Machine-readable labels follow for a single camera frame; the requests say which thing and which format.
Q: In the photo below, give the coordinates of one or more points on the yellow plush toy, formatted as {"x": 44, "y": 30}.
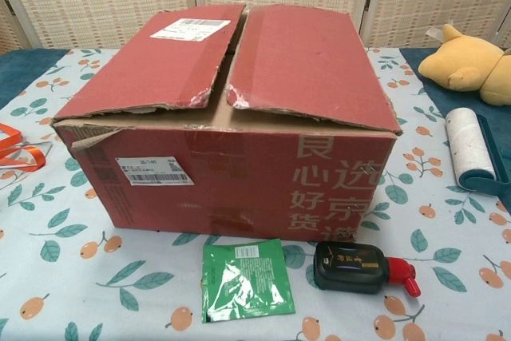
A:
{"x": 459, "y": 65}

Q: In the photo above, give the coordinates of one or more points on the floral print tablecloth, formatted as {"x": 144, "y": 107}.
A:
{"x": 60, "y": 277}

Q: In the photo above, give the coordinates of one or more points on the red cardboard shipping box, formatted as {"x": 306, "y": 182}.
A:
{"x": 239, "y": 177}

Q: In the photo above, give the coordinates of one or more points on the green foil sachet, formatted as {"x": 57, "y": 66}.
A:
{"x": 247, "y": 281}

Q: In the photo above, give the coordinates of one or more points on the black ink bottle red cap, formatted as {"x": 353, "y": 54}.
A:
{"x": 343, "y": 273}

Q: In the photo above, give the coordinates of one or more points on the clear badge holder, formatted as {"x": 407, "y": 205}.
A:
{"x": 44, "y": 148}

